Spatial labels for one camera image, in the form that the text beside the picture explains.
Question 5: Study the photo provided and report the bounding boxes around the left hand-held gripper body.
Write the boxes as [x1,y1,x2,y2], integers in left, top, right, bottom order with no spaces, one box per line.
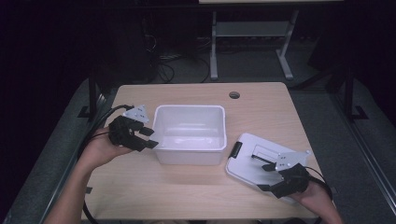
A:
[107,104,150,153]

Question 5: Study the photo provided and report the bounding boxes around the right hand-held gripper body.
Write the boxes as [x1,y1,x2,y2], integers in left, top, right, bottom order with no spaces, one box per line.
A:
[269,149,312,200]

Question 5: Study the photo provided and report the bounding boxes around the white box lid black handle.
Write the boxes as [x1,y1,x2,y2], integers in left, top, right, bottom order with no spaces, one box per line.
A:
[224,132,313,205]

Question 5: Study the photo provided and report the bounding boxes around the white plastic storage box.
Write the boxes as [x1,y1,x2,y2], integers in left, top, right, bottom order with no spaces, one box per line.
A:
[149,104,228,166]

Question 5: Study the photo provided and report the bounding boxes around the person's right hand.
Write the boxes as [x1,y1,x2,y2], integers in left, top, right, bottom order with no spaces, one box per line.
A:
[290,181,334,215]

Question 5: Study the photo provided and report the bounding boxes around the person's left hand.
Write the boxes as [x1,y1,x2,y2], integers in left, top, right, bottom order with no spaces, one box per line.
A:
[80,128,134,171]

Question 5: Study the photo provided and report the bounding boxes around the grey metal stand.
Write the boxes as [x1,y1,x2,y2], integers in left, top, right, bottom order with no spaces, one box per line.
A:
[209,9,300,81]

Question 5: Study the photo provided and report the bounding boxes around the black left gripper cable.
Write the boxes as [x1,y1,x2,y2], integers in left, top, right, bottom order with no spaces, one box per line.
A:
[77,104,135,224]

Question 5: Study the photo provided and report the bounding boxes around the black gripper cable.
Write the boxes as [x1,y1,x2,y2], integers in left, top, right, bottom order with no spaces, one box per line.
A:
[77,104,135,224]
[304,165,334,201]

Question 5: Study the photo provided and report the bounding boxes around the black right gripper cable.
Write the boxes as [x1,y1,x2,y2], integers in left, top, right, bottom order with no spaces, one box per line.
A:
[304,165,334,201]

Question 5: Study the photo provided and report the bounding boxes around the black upright post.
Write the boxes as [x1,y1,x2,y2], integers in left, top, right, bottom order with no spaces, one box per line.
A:
[340,61,370,123]
[78,66,107,121]

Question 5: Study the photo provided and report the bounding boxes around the black floor cables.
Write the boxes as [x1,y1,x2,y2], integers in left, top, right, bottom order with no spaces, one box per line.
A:
[145,33,213,84]

